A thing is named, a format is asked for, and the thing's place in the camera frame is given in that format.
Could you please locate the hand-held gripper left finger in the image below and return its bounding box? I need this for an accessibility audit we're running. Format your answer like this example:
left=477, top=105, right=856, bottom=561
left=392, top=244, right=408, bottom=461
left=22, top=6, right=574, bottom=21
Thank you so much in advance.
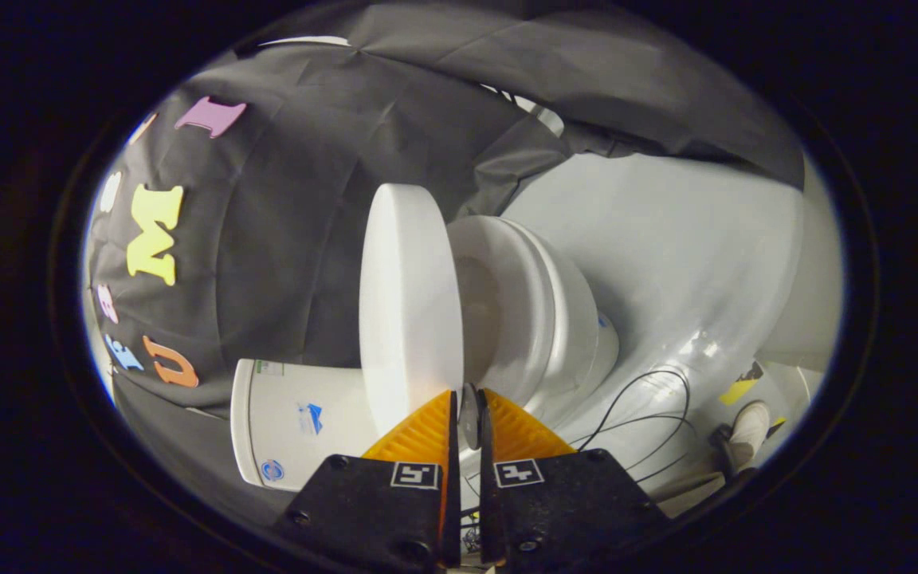
left=271, top=389, right=462, bottom=574

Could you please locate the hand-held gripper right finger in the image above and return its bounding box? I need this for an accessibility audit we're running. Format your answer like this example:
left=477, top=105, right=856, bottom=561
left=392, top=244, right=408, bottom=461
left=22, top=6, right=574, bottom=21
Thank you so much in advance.
left=476, top=388, right=673, bottom=572

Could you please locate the person's white shoe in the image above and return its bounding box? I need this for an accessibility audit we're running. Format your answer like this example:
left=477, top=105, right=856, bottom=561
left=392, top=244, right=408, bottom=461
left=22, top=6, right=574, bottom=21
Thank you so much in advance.
left=718, top=401, right=771, bottom=473

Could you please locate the yellow tape strip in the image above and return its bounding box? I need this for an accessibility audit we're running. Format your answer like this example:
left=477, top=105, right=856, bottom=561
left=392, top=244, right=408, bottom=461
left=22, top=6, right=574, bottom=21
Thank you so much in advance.
left=717, top=378, right=760, bottom=407

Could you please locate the black backdrop cloth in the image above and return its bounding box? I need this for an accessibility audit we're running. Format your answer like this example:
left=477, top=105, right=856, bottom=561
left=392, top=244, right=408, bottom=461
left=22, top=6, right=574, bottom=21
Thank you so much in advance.
left=83, top=0, right=807, bottom=519

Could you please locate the thin black cable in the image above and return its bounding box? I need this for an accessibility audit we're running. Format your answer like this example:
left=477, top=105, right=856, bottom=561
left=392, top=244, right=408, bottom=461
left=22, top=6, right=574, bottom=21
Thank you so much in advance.
left=463, top=368, right=696, bottom=511

